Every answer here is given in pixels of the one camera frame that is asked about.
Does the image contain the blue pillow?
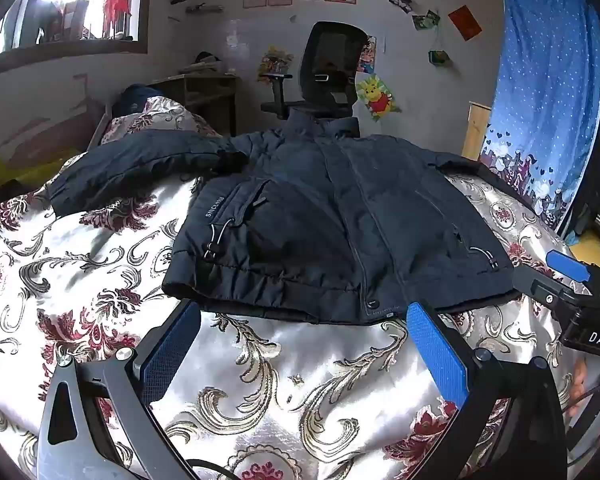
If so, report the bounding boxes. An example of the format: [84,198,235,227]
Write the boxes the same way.
[111,84,166,118]

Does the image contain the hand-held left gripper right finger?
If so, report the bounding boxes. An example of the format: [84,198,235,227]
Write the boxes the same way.
[405,301,567,480]

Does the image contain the person's right hand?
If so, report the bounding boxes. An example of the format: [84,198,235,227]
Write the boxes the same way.
[569,359,600,423]

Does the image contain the wood-framed window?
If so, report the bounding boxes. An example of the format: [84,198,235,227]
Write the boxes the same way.
[0,0,156,81]

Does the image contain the green wall photo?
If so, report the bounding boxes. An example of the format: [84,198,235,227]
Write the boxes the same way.
[412,10,442,31]

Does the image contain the yellow cloth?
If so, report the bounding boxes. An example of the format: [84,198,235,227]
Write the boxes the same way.
[0,154,56,203]

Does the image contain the white bed headboard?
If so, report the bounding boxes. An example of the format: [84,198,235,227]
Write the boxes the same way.
[86,102,115,153]

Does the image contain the red paper envelope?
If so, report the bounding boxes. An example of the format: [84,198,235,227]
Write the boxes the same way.
[448,5,483,41]

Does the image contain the cartoon figure wall poster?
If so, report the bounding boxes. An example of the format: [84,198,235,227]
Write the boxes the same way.
[357,35,377,75]

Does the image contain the yellow bear cartoon poster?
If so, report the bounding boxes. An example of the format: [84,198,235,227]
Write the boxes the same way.
[355,74,402,122]

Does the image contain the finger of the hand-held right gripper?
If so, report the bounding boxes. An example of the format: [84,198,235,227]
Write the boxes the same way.
[546,249,593,285]
[511,267,581,313]

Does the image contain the floral satin bed quilt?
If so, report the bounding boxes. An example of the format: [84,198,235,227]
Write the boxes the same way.
[0,97,596,480]

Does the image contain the wooden shelf desk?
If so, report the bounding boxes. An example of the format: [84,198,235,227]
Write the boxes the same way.
[147,72,241,138]

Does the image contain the dark navy padded jacket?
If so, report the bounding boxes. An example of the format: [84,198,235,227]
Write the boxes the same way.
[47,110,516,328]

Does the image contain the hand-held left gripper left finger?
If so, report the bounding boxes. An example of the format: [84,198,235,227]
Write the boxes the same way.
[36,299,203,480]

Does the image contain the black mesh office chair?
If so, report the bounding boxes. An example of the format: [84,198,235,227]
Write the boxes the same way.
[259,21,370,122]

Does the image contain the light wooden board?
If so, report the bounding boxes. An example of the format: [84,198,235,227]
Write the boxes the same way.
[461,101,493,163]

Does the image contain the black cable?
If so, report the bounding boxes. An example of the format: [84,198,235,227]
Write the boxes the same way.
[565,379,600,461]

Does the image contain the blue dotted curtain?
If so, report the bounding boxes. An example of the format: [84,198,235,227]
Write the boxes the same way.
[480,0,600,233]

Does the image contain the colourful cartoon poster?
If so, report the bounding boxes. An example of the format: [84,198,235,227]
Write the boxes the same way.
[256,46,295,83]

